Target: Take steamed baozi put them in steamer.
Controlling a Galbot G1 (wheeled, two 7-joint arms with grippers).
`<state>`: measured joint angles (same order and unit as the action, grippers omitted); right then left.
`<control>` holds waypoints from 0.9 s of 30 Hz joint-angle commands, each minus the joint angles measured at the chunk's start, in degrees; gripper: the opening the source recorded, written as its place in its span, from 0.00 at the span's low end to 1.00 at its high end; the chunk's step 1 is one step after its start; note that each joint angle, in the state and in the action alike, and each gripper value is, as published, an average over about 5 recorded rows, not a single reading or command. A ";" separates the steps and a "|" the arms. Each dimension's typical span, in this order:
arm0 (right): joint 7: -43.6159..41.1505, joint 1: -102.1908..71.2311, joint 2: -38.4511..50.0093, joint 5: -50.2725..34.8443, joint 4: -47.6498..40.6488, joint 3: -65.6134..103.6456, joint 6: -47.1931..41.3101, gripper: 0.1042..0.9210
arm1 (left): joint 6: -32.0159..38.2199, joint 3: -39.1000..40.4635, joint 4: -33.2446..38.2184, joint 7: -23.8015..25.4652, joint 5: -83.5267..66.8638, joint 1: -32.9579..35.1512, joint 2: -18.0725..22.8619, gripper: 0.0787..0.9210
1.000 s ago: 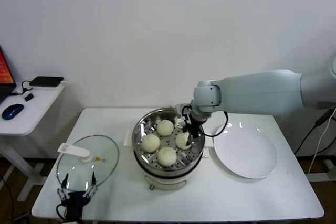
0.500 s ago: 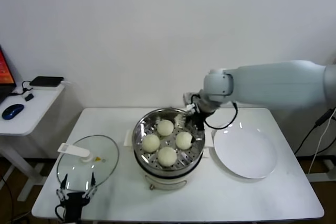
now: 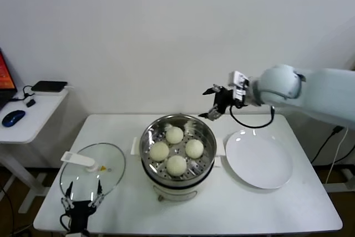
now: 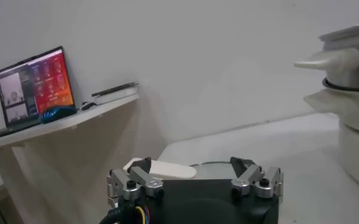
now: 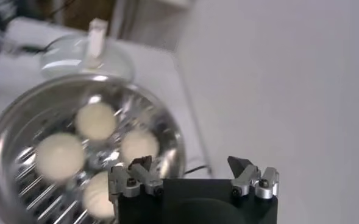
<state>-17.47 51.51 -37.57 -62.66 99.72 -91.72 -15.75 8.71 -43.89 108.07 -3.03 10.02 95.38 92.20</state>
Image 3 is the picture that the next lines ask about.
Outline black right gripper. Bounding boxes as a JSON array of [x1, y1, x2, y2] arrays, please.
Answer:
[[198, 83, 236, 121]]

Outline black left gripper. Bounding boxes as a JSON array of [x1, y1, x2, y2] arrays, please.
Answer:
[[60, 179, 105, 232]]

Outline white steamed baozi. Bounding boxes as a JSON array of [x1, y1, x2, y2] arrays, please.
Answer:
[[184, 139, 205, 159], [166, 155, 187, 177], [149, 142, 170, 163], [165, 125, 184, 145]]

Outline perforated steel steamer basket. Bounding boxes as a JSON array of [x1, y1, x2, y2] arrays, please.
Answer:
[[130, 113, 227, 182]]

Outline white round plate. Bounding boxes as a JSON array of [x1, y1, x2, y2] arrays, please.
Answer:
[[225, 130, 294, 190]]

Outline white side table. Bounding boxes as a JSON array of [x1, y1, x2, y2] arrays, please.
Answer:
[[0, 88, 70, 214]]

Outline white electric cooking pot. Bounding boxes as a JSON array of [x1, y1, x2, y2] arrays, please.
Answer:
[[141, 156, 222, 202]]

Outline blue computer mouse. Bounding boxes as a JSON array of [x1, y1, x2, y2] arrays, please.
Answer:
[[2, 109, 27, 127]]

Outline flat black device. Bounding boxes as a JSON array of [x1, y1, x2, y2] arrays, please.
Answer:
[[31, 80, 69, 93]]

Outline open black laptop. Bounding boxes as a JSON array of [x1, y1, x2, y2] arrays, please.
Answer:
[[0, 48, 18, 110]]

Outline left gripper cable bundle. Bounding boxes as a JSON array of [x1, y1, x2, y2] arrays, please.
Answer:
[[60, 214, 72, 231]]

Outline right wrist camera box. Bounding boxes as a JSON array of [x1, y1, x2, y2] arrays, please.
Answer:
[[227, 70, 250, 100]]

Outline glass lid with white handle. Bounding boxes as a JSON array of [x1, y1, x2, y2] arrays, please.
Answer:
[[59, 142, 128, 201]]

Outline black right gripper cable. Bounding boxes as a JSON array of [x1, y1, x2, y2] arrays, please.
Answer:
[[229, 105, 276, 129]]

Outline black floor cable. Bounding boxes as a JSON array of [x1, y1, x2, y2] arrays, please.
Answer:
[[0, 184, 14, 235]]

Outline thin black adapter cable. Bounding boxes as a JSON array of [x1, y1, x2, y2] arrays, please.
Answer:
[[11, 85, 36, 102]]

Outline black power cable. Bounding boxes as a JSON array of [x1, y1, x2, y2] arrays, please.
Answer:
[[310, 131, 338, 165]]

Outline white power cable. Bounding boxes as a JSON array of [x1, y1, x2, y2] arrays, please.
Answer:
[[326, 127, 349, 186]]

